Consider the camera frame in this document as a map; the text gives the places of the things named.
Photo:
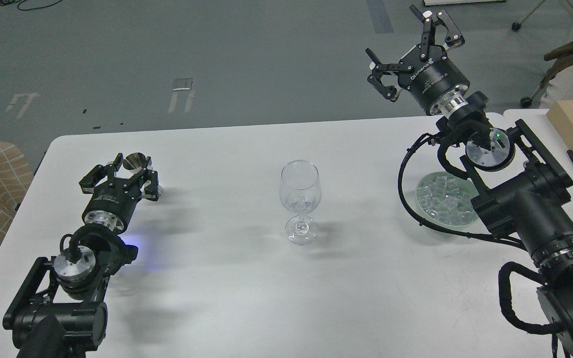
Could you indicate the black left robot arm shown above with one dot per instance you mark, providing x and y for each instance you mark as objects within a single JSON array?
[{"x": 59, "y": 310}]

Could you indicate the steel cocktail jigger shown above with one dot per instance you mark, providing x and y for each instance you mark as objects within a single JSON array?
[{"x": 138, "y": 162}]

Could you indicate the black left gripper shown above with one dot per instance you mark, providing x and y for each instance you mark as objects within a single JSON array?
[{"x": 114, "y": 201}]

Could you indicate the clear wine glass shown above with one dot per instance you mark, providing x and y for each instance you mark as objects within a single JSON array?
[{"x": 300, "y": 194}]

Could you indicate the green bowl of ice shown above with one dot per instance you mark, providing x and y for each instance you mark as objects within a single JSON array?
[{"x": 445, "y": 200}]

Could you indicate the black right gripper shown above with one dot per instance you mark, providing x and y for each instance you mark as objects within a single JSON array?
[{"x": 427, "y": 81}]

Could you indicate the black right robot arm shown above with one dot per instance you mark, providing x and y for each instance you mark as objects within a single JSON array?
[{"x": 521, "y": 186}]

